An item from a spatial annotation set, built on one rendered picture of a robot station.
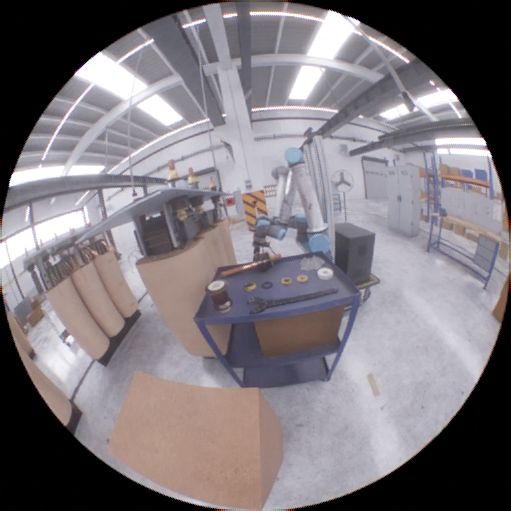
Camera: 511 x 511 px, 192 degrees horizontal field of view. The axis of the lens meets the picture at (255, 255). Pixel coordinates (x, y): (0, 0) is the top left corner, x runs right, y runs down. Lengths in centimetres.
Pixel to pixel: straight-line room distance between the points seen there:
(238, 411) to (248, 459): 11
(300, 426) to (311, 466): 35
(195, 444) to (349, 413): 110
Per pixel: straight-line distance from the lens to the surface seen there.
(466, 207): 446
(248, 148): 647
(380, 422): 141
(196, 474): 40
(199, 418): 39
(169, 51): 405
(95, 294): 220
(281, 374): 123
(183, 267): 83
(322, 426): 128
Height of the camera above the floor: 126
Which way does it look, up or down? 22 degrees down
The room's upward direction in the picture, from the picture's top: 11 degrees counter-clockwise
